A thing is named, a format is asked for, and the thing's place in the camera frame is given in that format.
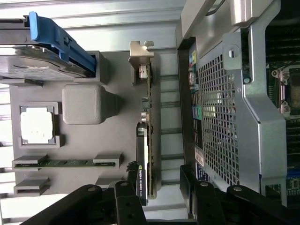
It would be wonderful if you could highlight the blue expansion slot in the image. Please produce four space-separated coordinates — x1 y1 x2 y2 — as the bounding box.
285 169 300 179

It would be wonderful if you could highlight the hard disk blue caddy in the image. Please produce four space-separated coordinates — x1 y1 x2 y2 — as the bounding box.
0 11 97 79

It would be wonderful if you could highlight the silver CPU chip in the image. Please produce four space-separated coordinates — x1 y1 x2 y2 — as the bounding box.
20 106 56 143

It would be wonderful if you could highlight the open black PC case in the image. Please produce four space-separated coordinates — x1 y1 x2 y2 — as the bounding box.
175 0 300 208

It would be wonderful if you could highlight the grey parts rack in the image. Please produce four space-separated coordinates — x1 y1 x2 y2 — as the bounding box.
9 50 164 196

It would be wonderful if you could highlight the green Dell motherboard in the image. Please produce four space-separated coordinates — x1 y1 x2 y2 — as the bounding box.
263 21 300 204

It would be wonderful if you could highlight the green RAM stick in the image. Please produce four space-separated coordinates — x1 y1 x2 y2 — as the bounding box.
14 159 117 168

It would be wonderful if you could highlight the CPU socket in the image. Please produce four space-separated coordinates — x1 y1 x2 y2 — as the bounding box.
271 67 300 113

